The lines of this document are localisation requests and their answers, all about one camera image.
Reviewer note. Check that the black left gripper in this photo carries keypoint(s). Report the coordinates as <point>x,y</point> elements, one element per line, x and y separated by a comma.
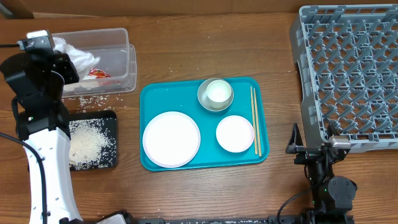
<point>65,65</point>

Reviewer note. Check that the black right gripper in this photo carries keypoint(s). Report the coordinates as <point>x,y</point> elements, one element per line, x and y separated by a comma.
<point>295,145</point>

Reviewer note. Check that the white napkin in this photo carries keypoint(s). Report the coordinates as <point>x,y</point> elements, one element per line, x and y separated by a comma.
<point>83,61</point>

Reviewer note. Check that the red snack wrapper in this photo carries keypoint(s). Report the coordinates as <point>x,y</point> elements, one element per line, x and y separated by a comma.
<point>97,73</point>

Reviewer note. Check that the large white plate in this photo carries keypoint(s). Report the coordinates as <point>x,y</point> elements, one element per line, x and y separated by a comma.
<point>171,139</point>

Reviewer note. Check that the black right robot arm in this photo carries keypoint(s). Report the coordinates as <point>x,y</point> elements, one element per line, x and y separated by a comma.
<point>332,196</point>

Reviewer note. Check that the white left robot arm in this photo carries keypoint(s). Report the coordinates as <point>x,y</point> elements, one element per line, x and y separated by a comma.
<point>42,128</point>

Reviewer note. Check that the grey dishwasher rack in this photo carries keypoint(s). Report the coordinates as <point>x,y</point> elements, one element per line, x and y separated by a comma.
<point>347,60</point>

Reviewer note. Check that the clear plastic bin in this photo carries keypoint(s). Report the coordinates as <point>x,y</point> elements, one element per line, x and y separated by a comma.
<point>117,61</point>

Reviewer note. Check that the scattered rice grains on table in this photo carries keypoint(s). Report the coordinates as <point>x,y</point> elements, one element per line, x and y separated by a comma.
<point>84,104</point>

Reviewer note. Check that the right wooden chopstick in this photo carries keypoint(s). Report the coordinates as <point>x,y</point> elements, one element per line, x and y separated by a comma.
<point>256,117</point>

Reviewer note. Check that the wooden chopstick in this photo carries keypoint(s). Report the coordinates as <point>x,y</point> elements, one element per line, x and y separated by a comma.
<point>256,117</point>
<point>253,121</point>

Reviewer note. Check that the small white plate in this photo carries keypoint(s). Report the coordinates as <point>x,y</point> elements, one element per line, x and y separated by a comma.
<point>235,134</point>

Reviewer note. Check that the left wooden chopstick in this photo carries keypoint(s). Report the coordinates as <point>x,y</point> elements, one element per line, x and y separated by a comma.
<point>253,121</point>

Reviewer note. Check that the rice pile on tray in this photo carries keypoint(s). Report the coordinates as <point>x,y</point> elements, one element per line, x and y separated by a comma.
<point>88,143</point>

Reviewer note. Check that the black plastic tray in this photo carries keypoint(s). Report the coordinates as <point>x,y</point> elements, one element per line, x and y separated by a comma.
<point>93,140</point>

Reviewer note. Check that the white paper cup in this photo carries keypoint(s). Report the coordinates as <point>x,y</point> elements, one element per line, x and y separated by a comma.
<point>218,93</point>

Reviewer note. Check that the grey bowl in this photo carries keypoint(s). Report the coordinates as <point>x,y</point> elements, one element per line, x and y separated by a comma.
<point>202,97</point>

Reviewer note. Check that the teal serving tray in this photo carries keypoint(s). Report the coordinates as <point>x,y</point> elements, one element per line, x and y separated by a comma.
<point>182,97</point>

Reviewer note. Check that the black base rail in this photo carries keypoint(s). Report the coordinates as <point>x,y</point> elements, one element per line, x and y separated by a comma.
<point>272,219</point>

